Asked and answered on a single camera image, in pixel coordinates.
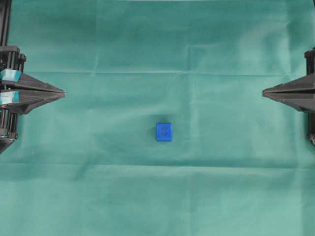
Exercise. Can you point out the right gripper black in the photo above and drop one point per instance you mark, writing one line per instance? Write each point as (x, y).
(300, 101)

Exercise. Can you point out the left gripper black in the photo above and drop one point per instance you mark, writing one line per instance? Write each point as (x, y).
(31, 94)

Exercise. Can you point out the blue block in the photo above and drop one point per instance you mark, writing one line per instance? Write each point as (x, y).
(164, 132)

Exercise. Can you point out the green table cloth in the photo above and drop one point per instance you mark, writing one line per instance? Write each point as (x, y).
(239, 164)

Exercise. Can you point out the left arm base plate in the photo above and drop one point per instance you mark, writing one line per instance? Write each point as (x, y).
(5, 143)

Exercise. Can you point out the black aluminium frame rail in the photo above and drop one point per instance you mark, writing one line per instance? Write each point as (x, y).
(5, 7)

